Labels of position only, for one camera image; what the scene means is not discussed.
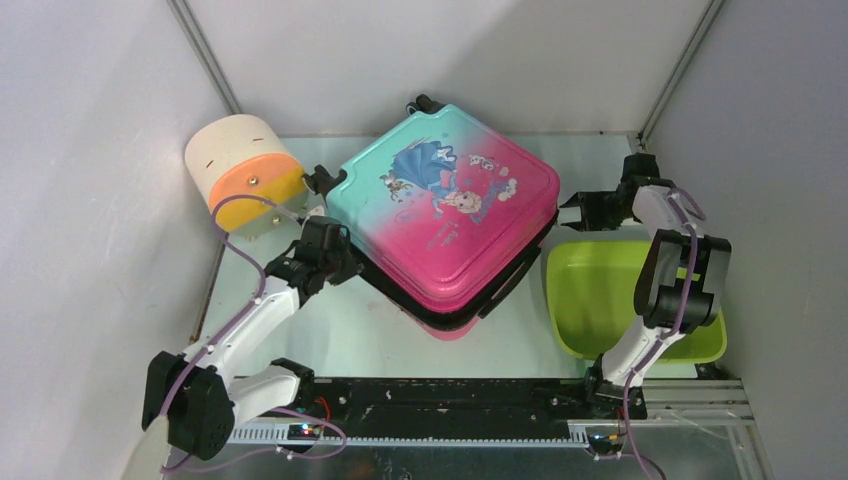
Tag lime green plastic tray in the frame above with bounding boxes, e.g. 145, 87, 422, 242
545, 239, 728, 365

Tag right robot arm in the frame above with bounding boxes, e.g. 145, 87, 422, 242
564, 153, 732, 418

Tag pink teal cartoon suitcase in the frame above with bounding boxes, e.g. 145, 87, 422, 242
304, 94, 560, 341

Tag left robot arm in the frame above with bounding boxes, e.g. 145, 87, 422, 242
141, 216, 362, 460

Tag cream orange cylindrical container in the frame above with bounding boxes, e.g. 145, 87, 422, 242
184, 114, 308, 213

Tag grey cable duct strip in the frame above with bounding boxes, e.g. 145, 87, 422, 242
227, 422, 589, 448

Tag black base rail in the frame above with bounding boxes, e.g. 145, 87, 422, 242
290, 377, 647, 439

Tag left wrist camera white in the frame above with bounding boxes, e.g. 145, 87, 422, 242
298, 205, 326, 226

